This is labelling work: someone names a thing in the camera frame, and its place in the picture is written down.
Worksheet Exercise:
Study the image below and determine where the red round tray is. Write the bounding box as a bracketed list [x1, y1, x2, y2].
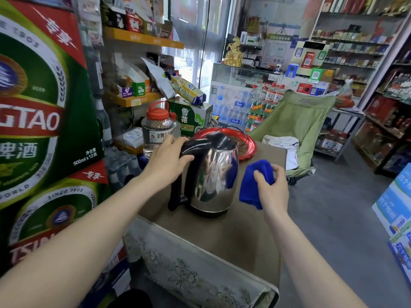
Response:
[192, 127, 258, 161]

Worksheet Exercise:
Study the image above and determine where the white cloth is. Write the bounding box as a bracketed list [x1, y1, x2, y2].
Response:
[261, 134, 300, 171]

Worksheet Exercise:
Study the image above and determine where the green folding chair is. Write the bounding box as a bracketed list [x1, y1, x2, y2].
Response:
[248, 89, 337, 184]

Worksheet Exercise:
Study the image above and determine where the red code sign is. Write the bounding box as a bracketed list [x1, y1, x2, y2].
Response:
[301, 52, 316, 69]

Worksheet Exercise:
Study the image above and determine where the gold horse figurine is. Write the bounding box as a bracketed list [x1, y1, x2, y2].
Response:
[223, 36, 244, 68]

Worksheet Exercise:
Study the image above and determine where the green code sign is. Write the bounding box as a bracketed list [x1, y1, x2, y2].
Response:
[308, 67, 324, 84]

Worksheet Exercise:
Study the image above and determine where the person's right hand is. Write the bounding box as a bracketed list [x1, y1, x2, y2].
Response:
[253, 164, 290, 219]

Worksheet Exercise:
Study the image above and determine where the floral table cloth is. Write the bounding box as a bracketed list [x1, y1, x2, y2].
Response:
[123, 215, 280, 308]

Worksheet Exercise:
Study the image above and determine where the dark wooden liquor shelf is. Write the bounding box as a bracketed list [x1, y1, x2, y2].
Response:
[352, 45, 411, 177]

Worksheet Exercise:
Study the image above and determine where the person's left hand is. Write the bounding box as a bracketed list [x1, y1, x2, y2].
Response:
[141, 135, 195, 191]

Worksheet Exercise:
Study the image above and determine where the row of red-capped bottles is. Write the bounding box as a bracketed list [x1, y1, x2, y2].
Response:
[245, 82, 287, 133]

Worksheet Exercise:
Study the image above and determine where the pack of clear water bottles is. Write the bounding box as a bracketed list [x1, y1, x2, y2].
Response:
[213, 86, 255, 126]

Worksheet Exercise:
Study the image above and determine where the stack of blue white cartons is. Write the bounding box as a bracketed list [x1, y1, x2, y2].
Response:
[372, 163, 411, 280]

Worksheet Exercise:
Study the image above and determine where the shelf of cigarette packs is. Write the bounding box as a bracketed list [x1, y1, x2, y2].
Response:
[311, 25, 392, 70]

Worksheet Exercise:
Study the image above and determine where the glass shop counter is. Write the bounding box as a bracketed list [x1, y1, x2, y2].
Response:
[210, 62, 335, 103]

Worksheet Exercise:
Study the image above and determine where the clear jug with red lid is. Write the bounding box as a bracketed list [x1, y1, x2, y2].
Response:
[141, 101, 176, 159]

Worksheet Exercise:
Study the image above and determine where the large green beer carton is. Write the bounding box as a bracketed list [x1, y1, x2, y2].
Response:
[0, 0, 105, 211]
[0, 170, 130, 299]

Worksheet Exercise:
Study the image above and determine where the pack of small water bottles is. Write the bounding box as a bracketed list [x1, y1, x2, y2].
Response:
[105, 147, 142, 191]

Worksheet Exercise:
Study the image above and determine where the blue cleaning cloth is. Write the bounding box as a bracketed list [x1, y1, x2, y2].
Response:
[239, 159, 276, 211]

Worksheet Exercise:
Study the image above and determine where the yellow snack shelf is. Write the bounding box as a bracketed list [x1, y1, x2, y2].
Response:
[102, 26, 185, 108]

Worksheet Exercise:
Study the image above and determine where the person's right forearm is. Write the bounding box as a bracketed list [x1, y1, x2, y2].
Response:
[264, 208, 368, 308]

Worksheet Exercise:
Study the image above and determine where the yellow and blue noodle packet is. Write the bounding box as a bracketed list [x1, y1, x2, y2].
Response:
[169, 73, 207, 106]

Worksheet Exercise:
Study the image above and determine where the white paper packet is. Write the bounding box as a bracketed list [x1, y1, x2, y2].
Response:
[122, 127, 144, 149]

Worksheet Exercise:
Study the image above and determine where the light green drink carton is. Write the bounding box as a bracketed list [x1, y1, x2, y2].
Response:
[166, 99, 214, 137]

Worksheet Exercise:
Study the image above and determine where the person's left forearm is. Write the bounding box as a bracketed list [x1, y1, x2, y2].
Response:
[0, 171, 166, 308]

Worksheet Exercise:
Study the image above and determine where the black power cord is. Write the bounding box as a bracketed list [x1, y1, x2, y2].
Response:
[218, 126, 249, 148]

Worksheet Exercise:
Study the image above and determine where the steel kettle with black handle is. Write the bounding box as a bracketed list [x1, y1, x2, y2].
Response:
[168, 132, 240, 219]

